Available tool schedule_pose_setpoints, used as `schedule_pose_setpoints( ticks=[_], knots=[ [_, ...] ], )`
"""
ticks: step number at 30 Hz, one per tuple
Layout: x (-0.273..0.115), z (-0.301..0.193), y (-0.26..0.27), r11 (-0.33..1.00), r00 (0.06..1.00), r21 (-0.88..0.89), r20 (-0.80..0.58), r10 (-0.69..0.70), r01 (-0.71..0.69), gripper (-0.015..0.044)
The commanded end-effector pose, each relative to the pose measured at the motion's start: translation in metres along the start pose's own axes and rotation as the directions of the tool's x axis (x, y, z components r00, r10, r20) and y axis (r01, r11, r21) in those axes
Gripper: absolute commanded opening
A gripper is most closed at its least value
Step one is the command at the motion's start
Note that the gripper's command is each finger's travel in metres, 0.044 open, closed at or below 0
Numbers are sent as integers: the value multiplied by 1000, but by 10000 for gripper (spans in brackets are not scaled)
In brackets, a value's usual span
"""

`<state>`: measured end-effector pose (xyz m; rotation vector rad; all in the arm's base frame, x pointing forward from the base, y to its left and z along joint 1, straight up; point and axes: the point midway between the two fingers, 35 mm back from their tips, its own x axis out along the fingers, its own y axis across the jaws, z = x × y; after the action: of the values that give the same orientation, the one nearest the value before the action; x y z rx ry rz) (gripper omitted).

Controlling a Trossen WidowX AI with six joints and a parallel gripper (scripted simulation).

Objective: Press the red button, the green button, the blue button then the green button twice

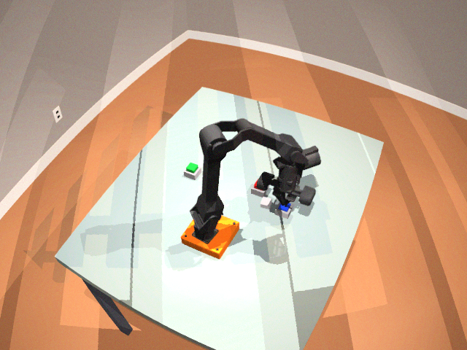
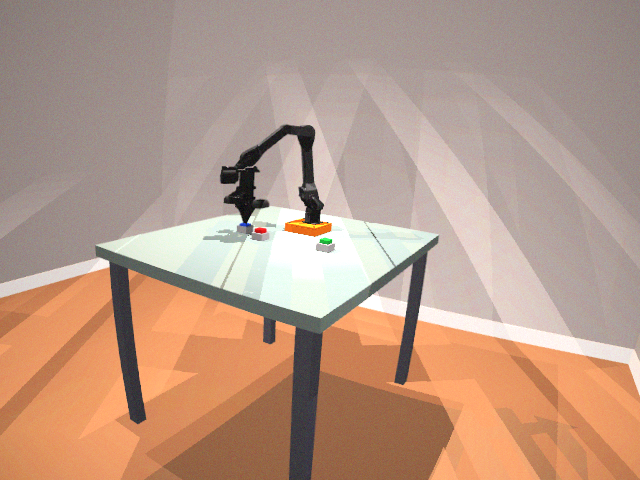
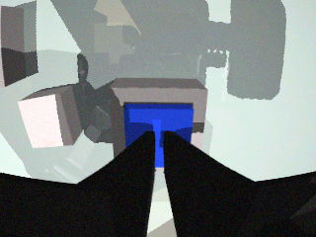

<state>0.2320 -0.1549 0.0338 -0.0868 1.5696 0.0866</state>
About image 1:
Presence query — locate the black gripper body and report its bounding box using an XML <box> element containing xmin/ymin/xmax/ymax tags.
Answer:
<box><xmin>256</xmin><ymin>171</ymin><xmax>316</xmax><ymax>206</ymax></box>

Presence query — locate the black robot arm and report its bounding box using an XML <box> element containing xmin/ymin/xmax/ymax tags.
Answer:
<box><xmin>190</xmin><ymin>118</ymin><xmax>321</xmax><ymax>244</ymax></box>

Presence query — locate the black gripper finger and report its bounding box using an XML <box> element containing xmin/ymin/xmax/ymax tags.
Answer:
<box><xmin>272</xmin><ymin>192</ymin><xmax>286</xmax><ymax>206</ymax></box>
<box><xmin>285</xmin><ymin>194</ymin><xmax>297</xmax><ymax>206</ymax></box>

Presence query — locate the blue button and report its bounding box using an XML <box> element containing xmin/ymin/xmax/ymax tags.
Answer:
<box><xmin>275</xmin><ymin>202</ymin><xmax>294</xmax><ymax>219</ymax></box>

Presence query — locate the green button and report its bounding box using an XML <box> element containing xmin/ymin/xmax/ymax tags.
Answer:
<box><xmin>183</xmin><ymin>163</ymin><xmax>201</xmax><ymax>180</ymax></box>

